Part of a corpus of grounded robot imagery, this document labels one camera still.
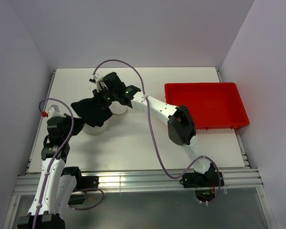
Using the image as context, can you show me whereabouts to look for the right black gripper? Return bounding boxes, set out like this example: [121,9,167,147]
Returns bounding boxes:
[92,85,117,111]

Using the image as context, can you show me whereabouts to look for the black garment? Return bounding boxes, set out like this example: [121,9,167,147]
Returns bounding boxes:
[71,97,112,125]

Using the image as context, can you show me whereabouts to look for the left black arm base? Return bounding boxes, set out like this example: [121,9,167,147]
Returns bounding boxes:
[68,176,99,205]

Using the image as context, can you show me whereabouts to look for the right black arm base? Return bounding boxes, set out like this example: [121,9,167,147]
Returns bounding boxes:
[179,172,225,188]

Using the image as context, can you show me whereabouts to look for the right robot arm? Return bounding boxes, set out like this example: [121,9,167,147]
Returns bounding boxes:
[89,72,216,186]

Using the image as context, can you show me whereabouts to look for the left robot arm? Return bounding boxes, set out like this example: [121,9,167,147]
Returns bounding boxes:
[17,114,84,229]

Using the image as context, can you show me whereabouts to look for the red plastic bin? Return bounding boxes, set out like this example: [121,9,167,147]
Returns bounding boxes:
[164,83,250,130]

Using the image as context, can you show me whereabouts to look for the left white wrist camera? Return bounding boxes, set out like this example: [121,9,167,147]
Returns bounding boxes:
[41,105,63,119]

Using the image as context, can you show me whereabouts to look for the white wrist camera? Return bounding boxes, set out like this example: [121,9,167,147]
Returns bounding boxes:
[89,74,106,92]
[41,105,63,119]

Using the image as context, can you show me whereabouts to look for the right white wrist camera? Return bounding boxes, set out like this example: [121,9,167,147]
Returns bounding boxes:
[89,74,106,92]

